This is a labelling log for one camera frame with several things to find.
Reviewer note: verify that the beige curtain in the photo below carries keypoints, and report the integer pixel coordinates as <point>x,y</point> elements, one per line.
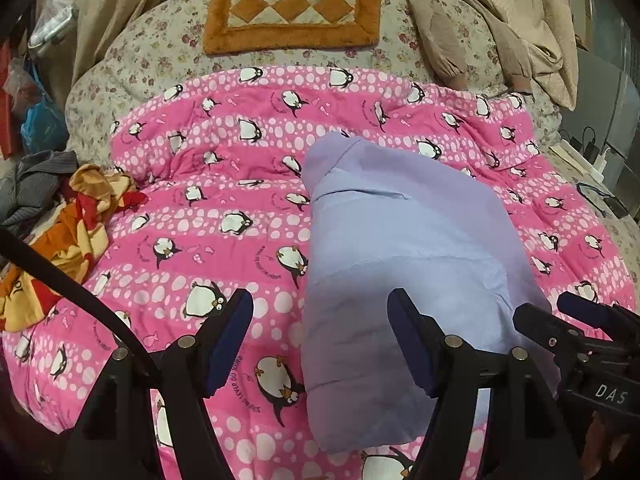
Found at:
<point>115,0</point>

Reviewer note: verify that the beige knit blanket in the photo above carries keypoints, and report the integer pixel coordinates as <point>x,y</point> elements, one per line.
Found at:
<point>530,20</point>

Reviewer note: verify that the white power strip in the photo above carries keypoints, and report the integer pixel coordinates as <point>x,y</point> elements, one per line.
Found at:
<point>585,157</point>

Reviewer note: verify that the clear plastic bag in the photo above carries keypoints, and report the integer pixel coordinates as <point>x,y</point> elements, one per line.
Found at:
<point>52,25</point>

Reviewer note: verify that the grey striped cloth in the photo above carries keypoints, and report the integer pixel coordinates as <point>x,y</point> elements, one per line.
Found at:
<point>35,185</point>

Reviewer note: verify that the pink penguin print blanket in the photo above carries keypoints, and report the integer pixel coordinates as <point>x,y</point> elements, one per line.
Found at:
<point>200,230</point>

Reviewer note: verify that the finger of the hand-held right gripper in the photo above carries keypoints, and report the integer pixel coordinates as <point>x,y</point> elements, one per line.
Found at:
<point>532,319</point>
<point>585,305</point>

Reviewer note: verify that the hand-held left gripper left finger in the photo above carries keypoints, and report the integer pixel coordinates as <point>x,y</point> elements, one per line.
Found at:
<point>230,340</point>

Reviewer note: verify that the lavender fleece garment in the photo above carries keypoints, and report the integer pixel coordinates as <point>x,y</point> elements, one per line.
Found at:
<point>400,240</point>

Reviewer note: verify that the beige garment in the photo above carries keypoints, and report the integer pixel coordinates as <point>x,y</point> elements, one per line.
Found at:
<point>450,35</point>

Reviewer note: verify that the orange checkered mat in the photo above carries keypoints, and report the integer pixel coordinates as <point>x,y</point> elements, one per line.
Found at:
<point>295,5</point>

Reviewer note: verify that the floral bed quilt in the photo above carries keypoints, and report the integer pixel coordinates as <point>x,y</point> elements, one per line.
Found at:
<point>150,60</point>

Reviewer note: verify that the grey metal cabinet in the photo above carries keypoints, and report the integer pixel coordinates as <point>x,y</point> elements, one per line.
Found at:
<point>615,85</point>

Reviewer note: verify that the blue plastic bag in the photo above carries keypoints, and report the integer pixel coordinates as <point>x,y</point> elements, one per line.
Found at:
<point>42,125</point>

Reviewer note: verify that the red bag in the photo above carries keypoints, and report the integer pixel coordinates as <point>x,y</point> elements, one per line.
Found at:
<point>7,105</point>

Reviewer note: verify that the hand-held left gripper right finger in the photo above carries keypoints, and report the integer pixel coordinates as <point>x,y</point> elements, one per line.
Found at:
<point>410,340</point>

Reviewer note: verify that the orange red patterned cloth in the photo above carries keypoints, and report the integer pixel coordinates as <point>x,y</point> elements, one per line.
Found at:
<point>75,220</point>

